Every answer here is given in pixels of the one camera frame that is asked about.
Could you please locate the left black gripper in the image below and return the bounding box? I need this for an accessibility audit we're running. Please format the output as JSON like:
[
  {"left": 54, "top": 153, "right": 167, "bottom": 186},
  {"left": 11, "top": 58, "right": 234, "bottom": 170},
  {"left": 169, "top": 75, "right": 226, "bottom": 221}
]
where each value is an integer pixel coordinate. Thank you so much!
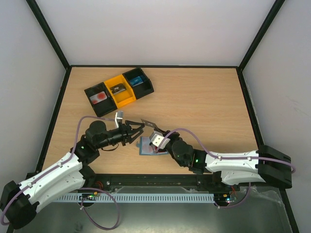
[{"left": 96, "top": 120, "right": 144, "bottom": 150}]

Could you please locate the teal leather card holder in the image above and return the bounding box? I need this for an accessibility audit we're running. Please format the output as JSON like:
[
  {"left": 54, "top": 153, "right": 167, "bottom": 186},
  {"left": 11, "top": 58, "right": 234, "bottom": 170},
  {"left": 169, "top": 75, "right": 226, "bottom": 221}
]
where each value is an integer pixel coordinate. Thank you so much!
[{"left": 136, "top": 136, "right": 169, "bottom": 156}]

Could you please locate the grey card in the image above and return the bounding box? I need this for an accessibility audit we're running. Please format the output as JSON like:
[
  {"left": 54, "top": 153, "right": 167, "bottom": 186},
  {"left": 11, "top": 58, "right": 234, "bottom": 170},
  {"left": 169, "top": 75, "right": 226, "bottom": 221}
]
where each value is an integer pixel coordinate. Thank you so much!
[{"left": 141, "top": 119, "right": 157, "bottom": 129}]

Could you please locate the red card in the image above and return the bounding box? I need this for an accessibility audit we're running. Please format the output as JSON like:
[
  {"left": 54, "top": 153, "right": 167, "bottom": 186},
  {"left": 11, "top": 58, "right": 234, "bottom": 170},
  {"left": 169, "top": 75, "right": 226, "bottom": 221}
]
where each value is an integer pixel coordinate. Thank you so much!
[{"left": 154, "top": 147, "right": 168, "bottom": 155}]

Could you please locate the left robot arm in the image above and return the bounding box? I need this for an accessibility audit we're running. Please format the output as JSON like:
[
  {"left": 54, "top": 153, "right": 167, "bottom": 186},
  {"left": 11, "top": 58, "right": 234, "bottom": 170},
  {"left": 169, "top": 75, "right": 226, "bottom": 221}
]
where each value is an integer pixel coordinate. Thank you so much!
[{"left": 0, "top": 118, "right": 144, "bottom": 229}]

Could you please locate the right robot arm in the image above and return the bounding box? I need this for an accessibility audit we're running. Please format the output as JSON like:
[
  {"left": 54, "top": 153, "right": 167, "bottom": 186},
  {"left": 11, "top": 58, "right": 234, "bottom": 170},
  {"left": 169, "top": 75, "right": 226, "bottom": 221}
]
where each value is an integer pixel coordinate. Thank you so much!
[{"left": 150, "top": 128, "right": 295, "bottom": 190}]

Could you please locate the brown VIP card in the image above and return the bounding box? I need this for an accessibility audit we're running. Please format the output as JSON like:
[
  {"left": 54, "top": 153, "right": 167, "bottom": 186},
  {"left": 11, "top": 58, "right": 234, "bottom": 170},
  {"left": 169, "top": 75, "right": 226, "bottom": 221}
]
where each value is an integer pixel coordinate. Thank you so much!
[{"left": 110, "top": 83, "right": 126, "bottom": 95}]

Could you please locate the blue card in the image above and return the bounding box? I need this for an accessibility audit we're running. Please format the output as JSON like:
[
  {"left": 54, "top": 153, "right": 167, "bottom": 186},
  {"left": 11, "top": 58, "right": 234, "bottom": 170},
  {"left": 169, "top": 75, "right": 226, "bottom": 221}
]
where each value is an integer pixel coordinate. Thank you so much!
[{"left": 129, "top": 75, "right": 144, "bottom": 87}]

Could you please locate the yellow bin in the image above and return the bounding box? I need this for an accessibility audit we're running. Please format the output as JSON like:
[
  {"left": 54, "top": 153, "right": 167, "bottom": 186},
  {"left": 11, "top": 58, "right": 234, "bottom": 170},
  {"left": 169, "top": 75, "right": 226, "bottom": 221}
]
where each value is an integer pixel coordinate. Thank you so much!
[{"left": 104, "top": 75, "right": 136, "bottom": 109}]

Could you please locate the left black bin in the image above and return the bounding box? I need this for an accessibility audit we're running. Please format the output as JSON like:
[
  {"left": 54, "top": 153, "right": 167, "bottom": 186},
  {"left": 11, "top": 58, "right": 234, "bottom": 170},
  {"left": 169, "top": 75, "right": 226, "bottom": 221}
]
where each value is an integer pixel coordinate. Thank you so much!
[{"left": 84, "top": 82, "right": 117, "bottom": 117}]

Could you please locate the black bin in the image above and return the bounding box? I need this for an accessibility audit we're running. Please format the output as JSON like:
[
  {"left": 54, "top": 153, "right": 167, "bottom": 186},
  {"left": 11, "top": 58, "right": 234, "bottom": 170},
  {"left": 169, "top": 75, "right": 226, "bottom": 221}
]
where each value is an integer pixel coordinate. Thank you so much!
[
  {"left": 84, "top": 82, "right": 117, "bottom": 117},
  {"left": 122, "top": 67, "right": 154, "bottom": 100}
]

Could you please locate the right black bin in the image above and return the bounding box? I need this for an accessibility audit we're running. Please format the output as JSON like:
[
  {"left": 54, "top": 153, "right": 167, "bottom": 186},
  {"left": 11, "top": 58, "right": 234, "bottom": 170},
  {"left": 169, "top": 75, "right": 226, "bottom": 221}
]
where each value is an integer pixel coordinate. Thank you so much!
[{"left": 122, "top": 67, "right": 154, "bottom": 100}]

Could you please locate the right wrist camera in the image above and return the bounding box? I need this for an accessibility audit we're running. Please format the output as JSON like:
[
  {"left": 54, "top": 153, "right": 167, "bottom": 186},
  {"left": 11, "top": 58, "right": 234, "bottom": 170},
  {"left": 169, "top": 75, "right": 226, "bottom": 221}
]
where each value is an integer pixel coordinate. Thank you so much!
[{"left": 149, "top": 131, "right": 170, "bottom": 149}]

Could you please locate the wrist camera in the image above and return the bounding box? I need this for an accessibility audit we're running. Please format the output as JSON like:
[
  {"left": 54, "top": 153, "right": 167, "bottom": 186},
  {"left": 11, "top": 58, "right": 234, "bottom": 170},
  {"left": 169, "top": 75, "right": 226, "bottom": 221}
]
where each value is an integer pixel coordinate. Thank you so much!
[
  {"left": 114, "top": 111, "right": 124, "bottom": 128},
  {"left": 149, "top": 131, "right": 170, "bottom": 149}
]

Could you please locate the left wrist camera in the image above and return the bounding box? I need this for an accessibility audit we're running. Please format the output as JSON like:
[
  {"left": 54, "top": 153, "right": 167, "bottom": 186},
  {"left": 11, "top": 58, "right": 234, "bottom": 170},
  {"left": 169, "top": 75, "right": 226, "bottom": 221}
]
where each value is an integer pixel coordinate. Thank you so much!
[{"left": 114, "top": 111, "right": 124, "bottom": 128}]

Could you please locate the black metal frame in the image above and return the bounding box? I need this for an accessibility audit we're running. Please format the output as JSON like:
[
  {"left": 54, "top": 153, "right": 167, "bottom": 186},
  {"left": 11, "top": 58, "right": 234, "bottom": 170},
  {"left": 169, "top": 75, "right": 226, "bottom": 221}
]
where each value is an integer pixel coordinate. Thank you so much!
[{"left": 5, "top": 0, "right": 311, "bottom": 233}]

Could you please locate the slotted cable duct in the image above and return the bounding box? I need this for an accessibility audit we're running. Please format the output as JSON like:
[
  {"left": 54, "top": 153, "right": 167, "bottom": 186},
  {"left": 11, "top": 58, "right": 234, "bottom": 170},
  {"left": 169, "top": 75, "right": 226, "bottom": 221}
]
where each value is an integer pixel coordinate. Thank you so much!
[{"left": 55, "top": 193, "right": 214, "bottom": 203}]

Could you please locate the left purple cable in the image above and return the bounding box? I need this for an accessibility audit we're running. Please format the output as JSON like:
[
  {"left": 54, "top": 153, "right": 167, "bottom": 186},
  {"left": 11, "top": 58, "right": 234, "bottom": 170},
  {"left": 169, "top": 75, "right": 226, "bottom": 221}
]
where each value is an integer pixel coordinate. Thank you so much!
[{"left": 0, "top": 115, "right": 116, "bottom": 225}]

